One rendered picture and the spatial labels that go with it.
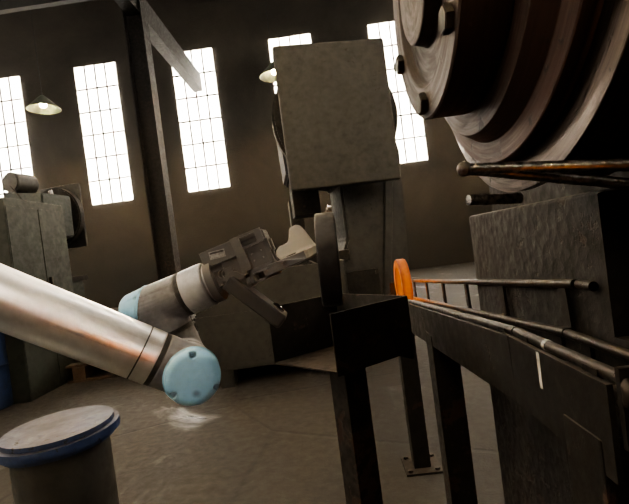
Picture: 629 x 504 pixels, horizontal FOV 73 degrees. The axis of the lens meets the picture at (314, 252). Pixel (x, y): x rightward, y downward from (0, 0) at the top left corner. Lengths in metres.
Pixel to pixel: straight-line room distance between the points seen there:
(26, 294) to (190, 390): 0.23
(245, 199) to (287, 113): 7.65
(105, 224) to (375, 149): 9.41
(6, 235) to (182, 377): 3.27
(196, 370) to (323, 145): 2.65
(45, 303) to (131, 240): 10.93
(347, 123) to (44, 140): 10.45
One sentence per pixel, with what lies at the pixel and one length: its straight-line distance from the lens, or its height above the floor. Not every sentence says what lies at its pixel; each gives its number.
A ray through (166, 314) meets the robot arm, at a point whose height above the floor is 0.77.
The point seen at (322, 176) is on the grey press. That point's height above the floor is 1.34.
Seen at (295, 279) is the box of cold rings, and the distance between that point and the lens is 2.84.
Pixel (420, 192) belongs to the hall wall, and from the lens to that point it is 10.79.
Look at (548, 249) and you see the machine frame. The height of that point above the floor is 0.80.
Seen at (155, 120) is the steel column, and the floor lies 3.20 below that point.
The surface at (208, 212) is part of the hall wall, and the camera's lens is 10.90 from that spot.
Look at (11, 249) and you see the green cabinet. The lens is 3.80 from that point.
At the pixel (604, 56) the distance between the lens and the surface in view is 0.40.
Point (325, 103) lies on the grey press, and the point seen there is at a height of 1.85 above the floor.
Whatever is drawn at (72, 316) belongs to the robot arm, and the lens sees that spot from 0.62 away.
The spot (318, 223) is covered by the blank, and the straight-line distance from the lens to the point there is 0.66.
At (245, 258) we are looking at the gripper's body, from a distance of 0.69.
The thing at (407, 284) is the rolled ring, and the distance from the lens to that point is 1.50.
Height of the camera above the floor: 0.85
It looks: 1 degrees down
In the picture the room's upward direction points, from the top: 7 degrees counter-clockwise
